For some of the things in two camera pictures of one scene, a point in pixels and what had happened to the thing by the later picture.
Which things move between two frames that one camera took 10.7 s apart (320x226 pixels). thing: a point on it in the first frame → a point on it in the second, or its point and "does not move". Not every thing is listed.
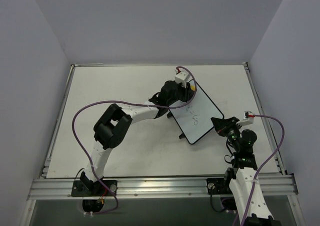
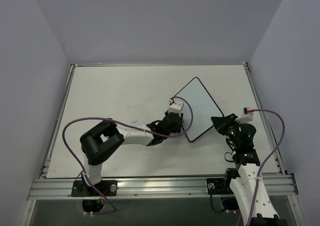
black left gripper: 184,92 → 173,122
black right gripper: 227,125 does not move
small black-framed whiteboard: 194,119 does not move
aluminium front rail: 280,186 does not move
